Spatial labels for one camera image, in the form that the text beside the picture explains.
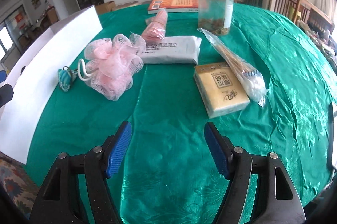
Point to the pink packet bundle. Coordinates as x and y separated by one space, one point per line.
155 29

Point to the beige tissue pack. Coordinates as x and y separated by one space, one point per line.
221 92

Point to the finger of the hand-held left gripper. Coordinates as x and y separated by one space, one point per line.
6 94
2 77

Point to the white cardboard box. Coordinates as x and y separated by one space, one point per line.
39 81

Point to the orange book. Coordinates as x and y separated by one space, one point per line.
173 2

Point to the white wet wipes pack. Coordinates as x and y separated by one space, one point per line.
171 51

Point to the clear jar with black lid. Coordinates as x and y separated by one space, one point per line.
214 7

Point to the pile of clutter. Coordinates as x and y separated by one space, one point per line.
323 42

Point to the patterned rug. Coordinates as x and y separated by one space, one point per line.
15 181

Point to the pink bath loofah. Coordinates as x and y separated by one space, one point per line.
113 65

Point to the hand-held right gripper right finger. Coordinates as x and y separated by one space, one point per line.
218 152

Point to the teal striped sachet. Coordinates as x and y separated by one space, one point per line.
64 79

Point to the dark wooden slatted chair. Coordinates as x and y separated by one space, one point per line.
320 21
285 2

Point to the cotton swab bag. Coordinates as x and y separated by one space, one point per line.
250 84

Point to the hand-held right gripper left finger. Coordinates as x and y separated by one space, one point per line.
118 150

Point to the brown cardboard box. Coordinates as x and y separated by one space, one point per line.
105 7

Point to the green tablecloth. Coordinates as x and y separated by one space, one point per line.
171 97

